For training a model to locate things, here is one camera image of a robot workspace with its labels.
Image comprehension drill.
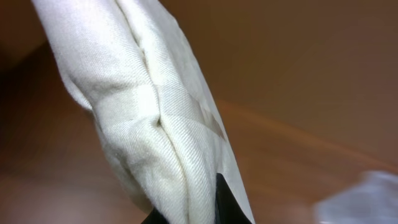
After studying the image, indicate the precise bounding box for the cream cloth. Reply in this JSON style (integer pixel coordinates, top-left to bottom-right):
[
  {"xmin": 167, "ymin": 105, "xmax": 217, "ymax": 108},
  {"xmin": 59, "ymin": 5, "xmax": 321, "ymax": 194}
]
[{"xmin": 33, "ymin": 0, "xmax": 254, "ymax": 223}]

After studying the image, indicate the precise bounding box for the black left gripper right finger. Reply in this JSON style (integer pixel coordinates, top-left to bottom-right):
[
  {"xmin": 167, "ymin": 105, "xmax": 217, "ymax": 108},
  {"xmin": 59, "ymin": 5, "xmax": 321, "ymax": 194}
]
[{"xmin": 215, "ymin": 173, "xmax": 251, "ymax": 224}]

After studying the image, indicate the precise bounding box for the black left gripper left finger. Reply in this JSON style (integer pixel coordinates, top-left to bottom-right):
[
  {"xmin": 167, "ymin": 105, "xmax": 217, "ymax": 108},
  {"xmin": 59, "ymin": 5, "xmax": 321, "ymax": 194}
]
[{"xmin": 141, "ymin": 208, "xmax": 169, "ymax": 224}]

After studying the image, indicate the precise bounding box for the clear plastic storage bin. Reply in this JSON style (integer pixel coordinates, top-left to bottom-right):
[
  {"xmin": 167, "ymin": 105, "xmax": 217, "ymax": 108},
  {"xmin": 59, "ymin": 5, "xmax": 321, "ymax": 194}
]
[{"xmin": 314, "ymin": 171, "xmax": 397, "ymax": 224}]

